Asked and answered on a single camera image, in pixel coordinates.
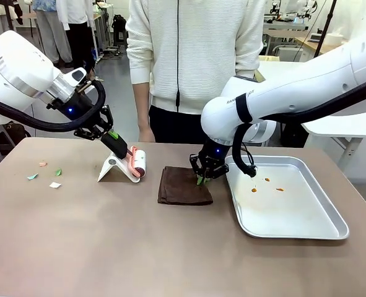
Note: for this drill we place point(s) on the white paper scrap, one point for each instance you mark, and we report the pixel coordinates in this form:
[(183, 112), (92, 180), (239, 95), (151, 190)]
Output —
[(55, 185)]

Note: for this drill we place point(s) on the person's dark trousers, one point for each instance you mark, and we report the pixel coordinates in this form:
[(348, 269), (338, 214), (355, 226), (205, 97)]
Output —
[(170, 127)]

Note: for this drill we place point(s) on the bystander in grey clothes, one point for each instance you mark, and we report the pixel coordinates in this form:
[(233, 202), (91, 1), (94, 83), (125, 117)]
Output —
[(54, 34)]

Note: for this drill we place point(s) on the person's right hand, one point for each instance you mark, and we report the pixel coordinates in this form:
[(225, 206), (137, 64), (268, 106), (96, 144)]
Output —
[(146, 133)]

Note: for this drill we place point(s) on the brown bag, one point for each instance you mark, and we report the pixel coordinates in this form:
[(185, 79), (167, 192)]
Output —
[(15, 134)]

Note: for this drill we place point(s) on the pink white lint roller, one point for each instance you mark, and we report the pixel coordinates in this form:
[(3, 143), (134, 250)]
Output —
[(137, 161)]

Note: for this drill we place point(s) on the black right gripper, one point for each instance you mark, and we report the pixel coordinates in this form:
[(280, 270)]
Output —
[(215, 153)]

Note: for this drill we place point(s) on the person's white sweater torso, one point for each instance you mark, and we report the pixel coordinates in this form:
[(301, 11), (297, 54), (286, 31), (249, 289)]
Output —
[(207, 46)]

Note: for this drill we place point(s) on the black tripod pole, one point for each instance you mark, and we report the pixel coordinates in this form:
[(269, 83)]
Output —
[(326, 21)]

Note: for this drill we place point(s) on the person's right forearm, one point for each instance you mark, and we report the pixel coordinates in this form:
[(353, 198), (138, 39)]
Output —
[(141, 105)]

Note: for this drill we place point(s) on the pink paper scrap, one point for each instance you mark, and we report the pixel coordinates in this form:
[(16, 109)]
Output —
[(43, 163)]

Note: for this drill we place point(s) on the green paper scrap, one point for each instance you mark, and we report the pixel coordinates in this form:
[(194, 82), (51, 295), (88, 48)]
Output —
[(58, 172)]

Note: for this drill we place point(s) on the yellow cloth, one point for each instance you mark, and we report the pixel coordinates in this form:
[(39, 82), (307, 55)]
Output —
[(267, 58)]

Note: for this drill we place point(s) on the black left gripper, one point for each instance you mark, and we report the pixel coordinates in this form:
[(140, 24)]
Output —
[(74, 108)]

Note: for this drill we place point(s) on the white folded stand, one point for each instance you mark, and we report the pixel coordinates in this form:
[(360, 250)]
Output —
[(114, 168)]

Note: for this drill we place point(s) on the silver metal tray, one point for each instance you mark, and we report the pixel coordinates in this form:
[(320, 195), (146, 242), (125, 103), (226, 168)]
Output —
[(288, 213)]

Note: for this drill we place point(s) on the teal paper scrap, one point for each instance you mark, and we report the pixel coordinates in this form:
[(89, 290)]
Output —
[(32, 177)]

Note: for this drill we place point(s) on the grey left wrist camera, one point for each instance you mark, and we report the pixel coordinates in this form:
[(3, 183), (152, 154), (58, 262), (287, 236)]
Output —
[(78, 75)]

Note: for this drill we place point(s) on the brown cloth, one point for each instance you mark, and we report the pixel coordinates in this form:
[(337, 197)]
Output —
[(182, 188)]

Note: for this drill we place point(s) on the bystander in black trousers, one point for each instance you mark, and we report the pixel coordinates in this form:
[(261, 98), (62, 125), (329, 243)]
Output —
[(77, 34)]

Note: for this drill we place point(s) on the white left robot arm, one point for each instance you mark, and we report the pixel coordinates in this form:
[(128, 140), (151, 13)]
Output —
[(15, 68)]

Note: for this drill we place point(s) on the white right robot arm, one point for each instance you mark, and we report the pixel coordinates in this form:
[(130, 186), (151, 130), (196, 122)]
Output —
[(294, 89)]

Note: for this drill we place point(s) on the black office chair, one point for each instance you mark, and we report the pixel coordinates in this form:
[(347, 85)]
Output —
[(119, 31)]

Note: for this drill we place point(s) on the wooden workbench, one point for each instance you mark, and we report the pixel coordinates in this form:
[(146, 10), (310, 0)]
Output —
[(312, 43)]

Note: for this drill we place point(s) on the white lab bench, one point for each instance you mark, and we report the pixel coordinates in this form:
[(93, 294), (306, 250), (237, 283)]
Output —
[(285, 26)]

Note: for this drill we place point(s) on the white paper roll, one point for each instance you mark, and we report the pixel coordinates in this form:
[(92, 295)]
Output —
[(332, 37)]

